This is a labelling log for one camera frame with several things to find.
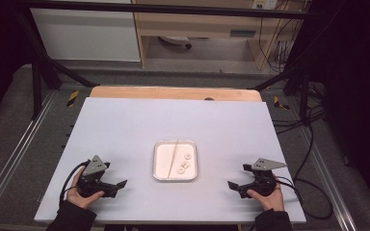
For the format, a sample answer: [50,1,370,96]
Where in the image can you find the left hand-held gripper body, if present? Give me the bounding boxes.
[77,155,119,198]

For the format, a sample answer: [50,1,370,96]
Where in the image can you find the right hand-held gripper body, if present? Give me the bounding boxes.
[237,158,287,199]

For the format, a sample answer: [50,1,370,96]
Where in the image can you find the square metal tray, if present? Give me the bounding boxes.
[152,140,199,183]

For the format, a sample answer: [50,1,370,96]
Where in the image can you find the thin wooden skewer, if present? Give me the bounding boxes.
[167,140,179,179]

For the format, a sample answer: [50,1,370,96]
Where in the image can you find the person's right hand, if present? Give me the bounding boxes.
[246,174,285,212]

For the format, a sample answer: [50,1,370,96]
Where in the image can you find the person's left hand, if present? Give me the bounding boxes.
[66,174,106,210]

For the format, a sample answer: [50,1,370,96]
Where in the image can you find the wooden table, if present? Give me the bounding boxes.
[89,85,263,103]

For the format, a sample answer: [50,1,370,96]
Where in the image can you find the white cabinet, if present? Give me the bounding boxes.
[30,0,142,63]

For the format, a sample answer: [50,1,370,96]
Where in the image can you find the dark curtain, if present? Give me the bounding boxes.
[0,0,35,133]
[306,0,370,220]

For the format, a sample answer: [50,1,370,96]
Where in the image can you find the office chair base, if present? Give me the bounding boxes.
[158,35,194,50]

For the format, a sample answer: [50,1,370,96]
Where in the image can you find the wooden desk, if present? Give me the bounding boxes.
[131,0,306,70]

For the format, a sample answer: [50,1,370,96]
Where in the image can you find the white power strip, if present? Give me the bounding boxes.
[251,0,279,11]

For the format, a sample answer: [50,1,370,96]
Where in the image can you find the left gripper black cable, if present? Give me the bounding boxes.
[59,160,92,207]

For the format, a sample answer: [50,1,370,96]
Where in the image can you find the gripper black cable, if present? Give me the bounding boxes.
[59,160,92,207]
[274,175,334,221]

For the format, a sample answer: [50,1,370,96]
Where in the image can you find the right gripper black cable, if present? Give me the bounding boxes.
[274,175,334,221]

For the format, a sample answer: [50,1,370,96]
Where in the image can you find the aluminium floor rail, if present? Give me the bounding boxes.
[297,123,358,231]
[0,90,58,219]

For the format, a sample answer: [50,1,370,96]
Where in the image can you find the black floor cables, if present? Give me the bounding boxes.
[271,81,329,137]

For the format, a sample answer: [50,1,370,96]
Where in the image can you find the hanging black desk cables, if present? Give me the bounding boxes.
[257,0,304,75]

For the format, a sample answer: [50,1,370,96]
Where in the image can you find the black metal frame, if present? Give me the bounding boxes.
[13,0,323,121]

